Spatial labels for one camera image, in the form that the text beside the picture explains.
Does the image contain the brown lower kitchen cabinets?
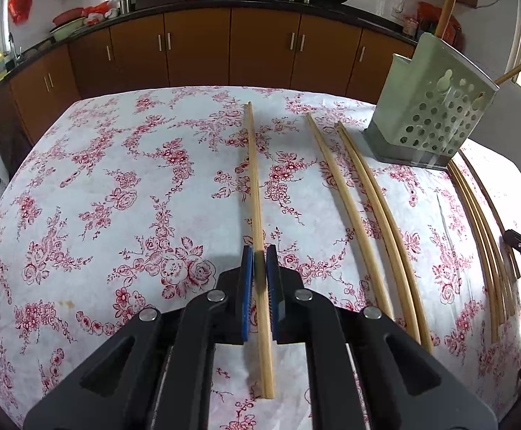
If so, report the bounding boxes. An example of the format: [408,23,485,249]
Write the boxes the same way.
[0,6,418,144]

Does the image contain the green perforated chopstick holder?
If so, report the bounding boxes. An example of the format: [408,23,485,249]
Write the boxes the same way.
[363,32,499,171]

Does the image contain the red bag of seasonings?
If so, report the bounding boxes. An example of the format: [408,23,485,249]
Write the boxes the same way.
[404,2,463,50]

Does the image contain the black kitchen countertop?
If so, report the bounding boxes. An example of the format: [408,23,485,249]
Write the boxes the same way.
[0,0,422,95]

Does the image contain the green basin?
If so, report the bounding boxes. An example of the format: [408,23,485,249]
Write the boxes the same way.
[49,18,88,41]

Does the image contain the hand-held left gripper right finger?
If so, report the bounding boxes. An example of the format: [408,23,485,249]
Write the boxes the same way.
[265,244,498,430]

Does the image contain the hanging red plastic bag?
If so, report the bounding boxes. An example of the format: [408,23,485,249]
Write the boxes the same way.
[8,0,34,25]

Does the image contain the red floral white tablecloth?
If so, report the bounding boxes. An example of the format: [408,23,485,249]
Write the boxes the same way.
[0,86,521,430]

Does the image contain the red basin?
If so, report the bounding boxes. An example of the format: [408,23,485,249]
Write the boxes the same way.
[53,8,86,25]

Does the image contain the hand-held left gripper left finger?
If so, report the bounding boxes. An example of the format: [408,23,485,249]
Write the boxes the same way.
[23,245,254,430]

